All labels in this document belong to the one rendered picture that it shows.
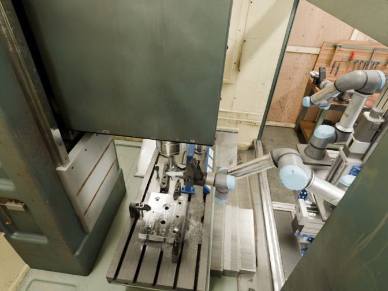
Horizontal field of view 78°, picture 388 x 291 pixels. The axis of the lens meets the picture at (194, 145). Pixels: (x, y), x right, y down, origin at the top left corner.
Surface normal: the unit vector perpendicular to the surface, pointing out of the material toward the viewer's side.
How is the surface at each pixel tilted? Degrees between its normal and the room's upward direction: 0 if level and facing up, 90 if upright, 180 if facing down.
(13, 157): 90
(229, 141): 24
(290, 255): 0
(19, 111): 90
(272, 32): 90
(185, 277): 0
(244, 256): 8
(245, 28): 90
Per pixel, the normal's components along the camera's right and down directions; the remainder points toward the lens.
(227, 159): 0.00, -0.47
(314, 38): -0.12, 0.61
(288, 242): 0.05, -0.78
